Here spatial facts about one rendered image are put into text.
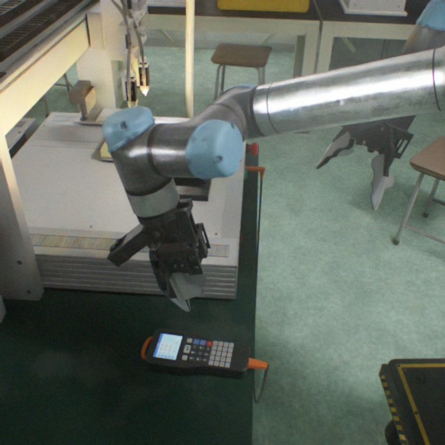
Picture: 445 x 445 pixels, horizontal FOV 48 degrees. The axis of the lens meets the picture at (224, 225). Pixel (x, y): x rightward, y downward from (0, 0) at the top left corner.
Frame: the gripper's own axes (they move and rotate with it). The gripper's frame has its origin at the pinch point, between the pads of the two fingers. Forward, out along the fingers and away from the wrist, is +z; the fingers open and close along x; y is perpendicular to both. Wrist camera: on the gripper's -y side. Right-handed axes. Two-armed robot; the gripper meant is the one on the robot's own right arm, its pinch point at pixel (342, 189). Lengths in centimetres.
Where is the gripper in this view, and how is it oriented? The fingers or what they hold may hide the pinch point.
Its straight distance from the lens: 99.9
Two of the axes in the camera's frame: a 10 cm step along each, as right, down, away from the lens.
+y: 7.5, 0.5, 6.6
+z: -3.9, 8.3, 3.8
